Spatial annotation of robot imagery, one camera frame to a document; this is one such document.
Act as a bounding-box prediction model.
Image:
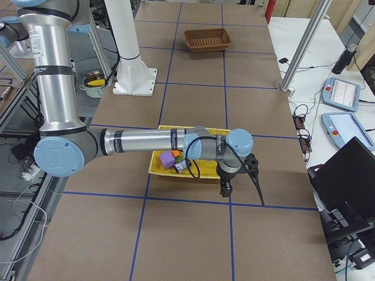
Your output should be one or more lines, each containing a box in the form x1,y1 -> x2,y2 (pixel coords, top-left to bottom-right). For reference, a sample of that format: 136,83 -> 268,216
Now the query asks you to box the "brown wicker basket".
184,28 -> 232,53

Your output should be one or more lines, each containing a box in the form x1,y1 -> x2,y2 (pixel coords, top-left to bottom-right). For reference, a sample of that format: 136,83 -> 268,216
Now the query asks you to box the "orange black usb hub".
293,115 -> 312,154

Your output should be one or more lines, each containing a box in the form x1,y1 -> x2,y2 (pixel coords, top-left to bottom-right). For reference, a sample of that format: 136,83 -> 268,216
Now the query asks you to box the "purple foam cube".
159,150 -> 175,169

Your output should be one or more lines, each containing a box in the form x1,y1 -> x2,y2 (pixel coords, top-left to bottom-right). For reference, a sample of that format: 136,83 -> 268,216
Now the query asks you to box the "white pot with corn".
79,71 -> 106,99

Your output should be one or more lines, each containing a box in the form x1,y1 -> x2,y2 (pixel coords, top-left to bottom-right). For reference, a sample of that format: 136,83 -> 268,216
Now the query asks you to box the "yellow woven basket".
148,128 -> 230,179

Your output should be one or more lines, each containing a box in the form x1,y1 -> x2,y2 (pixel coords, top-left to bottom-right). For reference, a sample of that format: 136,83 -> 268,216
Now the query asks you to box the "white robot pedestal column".
105,0 -> 158,97

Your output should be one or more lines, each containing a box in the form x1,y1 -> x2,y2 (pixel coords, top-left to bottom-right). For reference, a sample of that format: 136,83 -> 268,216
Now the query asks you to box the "black laptop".
307,136 -> 375,221

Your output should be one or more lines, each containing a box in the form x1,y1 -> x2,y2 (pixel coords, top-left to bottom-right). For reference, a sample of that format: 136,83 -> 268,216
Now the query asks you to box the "lower blue teach pendant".
321,112 -> 374,151

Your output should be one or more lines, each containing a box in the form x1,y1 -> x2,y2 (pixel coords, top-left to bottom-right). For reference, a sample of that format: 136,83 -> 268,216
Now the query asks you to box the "dark blue small can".
173,159 -> 191,174

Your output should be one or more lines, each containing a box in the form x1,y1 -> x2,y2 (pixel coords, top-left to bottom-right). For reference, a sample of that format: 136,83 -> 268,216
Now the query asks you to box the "blue teach pendant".
322,77 -> 360,112
321,112 -> 374,151

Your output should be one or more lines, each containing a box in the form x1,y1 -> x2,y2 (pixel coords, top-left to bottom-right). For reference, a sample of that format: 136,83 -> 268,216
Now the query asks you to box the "orange toy carrot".
171,150 -> 182,157

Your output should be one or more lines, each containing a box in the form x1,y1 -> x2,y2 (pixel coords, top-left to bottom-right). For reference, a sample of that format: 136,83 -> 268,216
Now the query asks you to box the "black water bottle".
332,44 -> 358,74

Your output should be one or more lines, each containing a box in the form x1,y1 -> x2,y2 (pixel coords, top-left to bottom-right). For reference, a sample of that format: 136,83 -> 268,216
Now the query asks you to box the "upper blue teach pendant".
322,77 -> 360,112

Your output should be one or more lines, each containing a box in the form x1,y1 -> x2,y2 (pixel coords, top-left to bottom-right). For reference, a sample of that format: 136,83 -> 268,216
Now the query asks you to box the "small black puck device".
279,57 -> 288,64

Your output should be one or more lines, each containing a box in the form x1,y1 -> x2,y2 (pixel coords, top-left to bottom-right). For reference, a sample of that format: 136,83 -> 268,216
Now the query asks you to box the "aluminium frame post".
280,0 -> 332,97

